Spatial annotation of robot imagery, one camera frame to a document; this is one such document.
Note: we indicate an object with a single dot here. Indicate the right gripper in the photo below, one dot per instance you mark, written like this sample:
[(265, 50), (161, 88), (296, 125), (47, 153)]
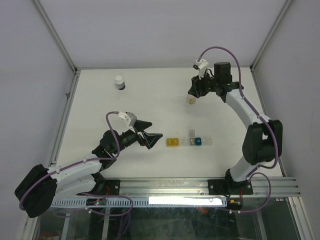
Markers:
[(196, 89)]

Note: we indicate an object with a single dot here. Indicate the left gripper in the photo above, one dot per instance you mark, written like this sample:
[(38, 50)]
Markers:
[(149, 139)]

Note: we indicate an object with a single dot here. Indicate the clear bottle gold cap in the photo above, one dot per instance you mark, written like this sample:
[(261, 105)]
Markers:
[(190, 99)]

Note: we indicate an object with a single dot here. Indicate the weekly pill organizer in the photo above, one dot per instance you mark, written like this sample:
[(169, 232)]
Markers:
[(191, 140)]

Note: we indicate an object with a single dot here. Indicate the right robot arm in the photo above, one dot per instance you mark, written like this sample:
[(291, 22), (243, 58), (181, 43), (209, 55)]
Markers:
[(263, 139)]

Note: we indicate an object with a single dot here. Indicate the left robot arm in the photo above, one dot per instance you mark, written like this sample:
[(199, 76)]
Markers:
[(100, 159)]

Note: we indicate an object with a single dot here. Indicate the white cap pill bottle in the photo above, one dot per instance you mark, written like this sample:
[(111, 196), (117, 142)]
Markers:
[(120, 82)]

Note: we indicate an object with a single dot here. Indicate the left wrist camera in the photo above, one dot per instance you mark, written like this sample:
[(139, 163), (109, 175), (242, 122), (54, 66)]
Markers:
[(128, 118)]

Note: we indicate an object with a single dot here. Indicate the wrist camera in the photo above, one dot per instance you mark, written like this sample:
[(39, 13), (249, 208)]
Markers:
[(201, 66), (128, 118)]

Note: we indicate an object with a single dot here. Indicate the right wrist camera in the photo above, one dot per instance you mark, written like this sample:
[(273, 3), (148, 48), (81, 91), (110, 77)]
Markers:
[(201, 66)]

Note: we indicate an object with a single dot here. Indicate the aluminium mounting rail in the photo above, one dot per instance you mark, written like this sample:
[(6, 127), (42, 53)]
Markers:
[(279, 187)]

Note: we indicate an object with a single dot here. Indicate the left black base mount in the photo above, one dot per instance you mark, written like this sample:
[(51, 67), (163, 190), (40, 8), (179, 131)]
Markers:
[(107, 187)]

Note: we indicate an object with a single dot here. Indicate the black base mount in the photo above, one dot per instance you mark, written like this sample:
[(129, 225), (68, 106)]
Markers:
[(228, 188), (107, 187)]

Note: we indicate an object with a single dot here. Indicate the slotted cable duct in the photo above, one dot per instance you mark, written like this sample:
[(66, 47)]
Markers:
[(140, 202)]

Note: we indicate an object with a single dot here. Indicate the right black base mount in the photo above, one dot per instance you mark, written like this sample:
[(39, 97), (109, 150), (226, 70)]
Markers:
[(228, 188)]

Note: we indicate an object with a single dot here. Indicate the right aluminium frame post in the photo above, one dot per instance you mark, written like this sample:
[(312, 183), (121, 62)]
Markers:
[(272, 31)]

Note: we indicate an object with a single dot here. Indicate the aluminium frame post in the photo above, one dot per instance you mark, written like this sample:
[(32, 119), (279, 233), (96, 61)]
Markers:
[(272, 31), (54, 34)]

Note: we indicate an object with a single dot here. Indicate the left aluminium frame post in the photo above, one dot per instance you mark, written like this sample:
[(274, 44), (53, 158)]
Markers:
[(54, 34)]

